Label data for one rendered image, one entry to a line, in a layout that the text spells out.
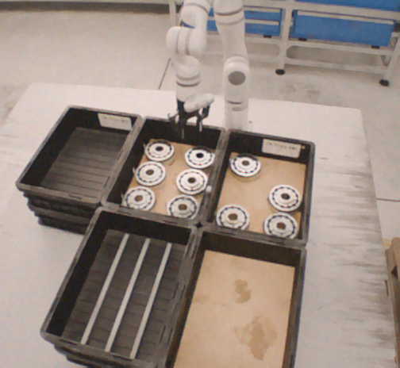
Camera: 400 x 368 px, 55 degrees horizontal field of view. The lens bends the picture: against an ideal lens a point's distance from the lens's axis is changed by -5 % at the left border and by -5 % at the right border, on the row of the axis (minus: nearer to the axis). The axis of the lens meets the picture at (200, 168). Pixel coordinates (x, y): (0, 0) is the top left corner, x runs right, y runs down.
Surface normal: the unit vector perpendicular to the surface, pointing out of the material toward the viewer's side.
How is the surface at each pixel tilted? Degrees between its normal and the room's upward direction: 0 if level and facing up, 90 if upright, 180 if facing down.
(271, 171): 0
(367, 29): 90
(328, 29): 90
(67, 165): 0
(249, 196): 0
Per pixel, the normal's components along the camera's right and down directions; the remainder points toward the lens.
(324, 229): -0.02, -0.65
